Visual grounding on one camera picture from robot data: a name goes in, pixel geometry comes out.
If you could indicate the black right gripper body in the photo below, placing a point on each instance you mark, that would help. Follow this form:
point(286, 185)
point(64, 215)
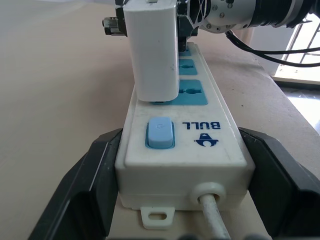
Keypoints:
point(110, 26)

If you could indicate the white power strip blue sockets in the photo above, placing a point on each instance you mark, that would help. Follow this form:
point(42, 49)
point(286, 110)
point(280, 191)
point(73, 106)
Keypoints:
point(192, 155)

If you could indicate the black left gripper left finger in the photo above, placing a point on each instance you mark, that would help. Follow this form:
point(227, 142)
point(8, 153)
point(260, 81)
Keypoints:
point(82, 190)

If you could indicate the white charger block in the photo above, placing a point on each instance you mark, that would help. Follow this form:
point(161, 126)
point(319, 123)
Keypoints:
point(152, 55)

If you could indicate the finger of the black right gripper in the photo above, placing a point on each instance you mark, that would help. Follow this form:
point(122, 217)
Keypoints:
point(122, 22)
point(186, 30)

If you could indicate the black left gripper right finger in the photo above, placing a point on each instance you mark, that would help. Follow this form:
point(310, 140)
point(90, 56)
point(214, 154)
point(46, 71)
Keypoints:
point(282, 190)

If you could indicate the window with white grille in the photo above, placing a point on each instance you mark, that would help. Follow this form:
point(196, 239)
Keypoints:
point(300, 50)

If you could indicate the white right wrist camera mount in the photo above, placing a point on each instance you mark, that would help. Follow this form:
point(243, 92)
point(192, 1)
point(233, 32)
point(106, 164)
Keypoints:
point(225, 15)

